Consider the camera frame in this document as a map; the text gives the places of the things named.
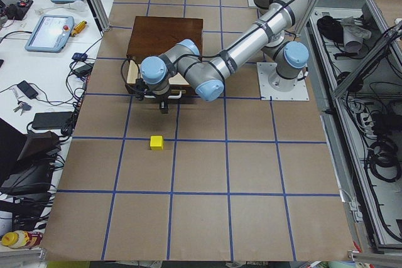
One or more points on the yellow lidded jar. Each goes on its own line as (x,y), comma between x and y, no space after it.
(21,239)

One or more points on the black smartphone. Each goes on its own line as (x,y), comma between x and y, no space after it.
(27,89)

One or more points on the yellow block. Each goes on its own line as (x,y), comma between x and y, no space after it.
(156,143)

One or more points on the blue teach pendant near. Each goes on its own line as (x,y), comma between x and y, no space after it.
(50,34)

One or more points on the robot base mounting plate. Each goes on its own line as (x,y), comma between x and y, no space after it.
(273,87)

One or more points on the small blue device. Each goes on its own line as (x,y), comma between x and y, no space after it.
(79,57)

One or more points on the yellow cylindrical tool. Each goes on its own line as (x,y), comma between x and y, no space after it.
(78,28)

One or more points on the black power adapter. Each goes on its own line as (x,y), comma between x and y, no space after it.
(51,120)

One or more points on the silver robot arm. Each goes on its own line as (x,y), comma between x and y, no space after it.
(208,78)

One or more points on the light wood drawer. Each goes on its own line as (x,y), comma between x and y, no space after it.
(154,75)

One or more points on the keys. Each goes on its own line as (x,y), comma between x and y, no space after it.
(22,107)

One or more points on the dark brown wooden cabinet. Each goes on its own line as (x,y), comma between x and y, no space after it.
(153,35)

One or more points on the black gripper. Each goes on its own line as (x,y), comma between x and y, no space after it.
(162,97)

